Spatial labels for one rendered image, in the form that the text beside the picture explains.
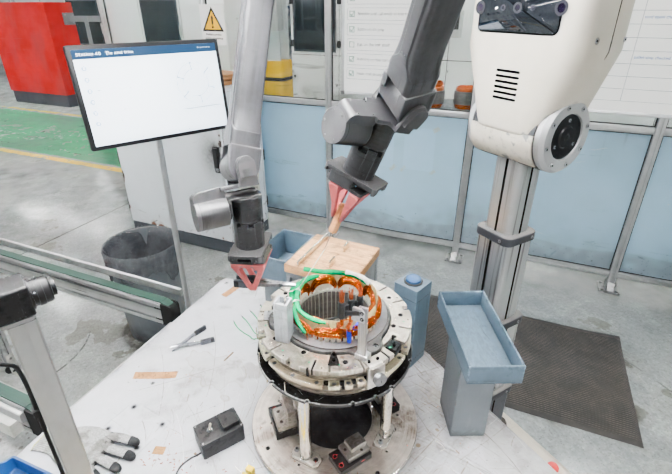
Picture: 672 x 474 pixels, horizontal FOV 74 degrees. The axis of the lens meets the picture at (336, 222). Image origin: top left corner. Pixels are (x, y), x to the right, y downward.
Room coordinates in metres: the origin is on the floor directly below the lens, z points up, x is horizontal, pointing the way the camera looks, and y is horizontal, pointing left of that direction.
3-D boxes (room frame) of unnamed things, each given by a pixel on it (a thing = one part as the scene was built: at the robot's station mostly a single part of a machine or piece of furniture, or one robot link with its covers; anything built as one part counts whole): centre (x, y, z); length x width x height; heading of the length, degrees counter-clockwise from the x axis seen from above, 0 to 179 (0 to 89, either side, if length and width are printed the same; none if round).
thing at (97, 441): (0.67, 0.56, 0.79); 0.24 x 0.12 x 0.02; 67
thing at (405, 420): (0.75, 0.00, 0.80); 0.39 x 0.39 x 0.01
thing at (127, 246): (2.05, 1.03, 0.39); 0.39 x 0.39 x 0.35
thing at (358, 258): (1.04, 0.01, 1.05); 0.20 x 0.19 x 0.02; 65
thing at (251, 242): (0.76, 0.17, 1.28); 0.10 x 0.07 x 0.07; 175
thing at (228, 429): (0.70, 0.27, 0.81); 0.10 x 0.06 x 0.06; 124
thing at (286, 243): (1.11, 0.15, 0.92); 0.17 x 0.11 x 0.28; 155
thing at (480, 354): (0.75, -0.30, 0.92); 0.25 x 0.11 x 0.28; 1
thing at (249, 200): (0.76, 0.17, 1.34); 0.07 x 0.06 x 0.07; 120
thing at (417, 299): (0.97, -0.20, 0.91); 0.07 x 0.07 x 0.25; 47
